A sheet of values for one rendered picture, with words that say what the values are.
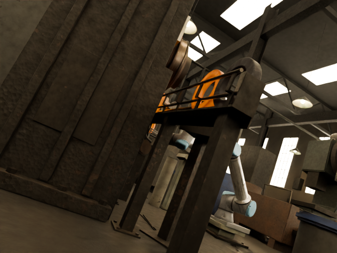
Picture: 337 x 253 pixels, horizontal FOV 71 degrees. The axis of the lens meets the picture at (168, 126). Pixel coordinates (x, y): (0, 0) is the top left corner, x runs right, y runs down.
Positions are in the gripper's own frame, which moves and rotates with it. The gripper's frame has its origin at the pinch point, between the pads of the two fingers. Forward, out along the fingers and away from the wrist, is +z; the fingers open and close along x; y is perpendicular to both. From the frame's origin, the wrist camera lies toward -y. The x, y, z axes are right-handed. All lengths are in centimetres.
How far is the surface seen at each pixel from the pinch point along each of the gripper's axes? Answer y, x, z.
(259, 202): 36, -133, -232
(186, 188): -38, 35, -38
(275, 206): 40, -107, -235
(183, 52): 37.7, 2.2, 9.0
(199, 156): -20, 34, -33
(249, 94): -14, 99, -5
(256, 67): -6, 98, -2
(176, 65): 27.4, 1.6, 7.1
